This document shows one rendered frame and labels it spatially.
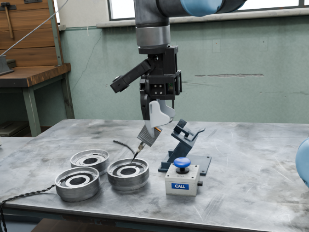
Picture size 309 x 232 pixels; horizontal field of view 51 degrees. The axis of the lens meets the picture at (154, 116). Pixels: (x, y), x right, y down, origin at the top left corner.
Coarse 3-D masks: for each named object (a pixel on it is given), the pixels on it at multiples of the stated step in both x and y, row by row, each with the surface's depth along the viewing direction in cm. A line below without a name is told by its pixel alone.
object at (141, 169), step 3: (123, 165) 84; (126, 165) 84; (129, 165) 84; (132, 165) 84; (135, 165) 84; (138, 165) 84; (117, 168) 83; (141, 168) 82; (114, 171) 82; (141, 171) 81; (114, 174) 80; (117, 174) 80
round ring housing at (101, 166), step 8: (80, 152) 92; (88, 152) 93; (96, 152) 93; (104, 152) 91; (72, 160) 88; (88, 160) 90; (96, 160) 90; (104, 160) 85; (96, 168) 84; (104, 168) 86
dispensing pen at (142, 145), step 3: (156, 129) 78; (162, 129) 79; (156, 138) 79; (141, 144) 81; (144, 144) 80; (138, 147) 81; (141, 147) 81; (138, 150) 82; (141, 150) 82; (135, 156) 83; (132, 159) 83
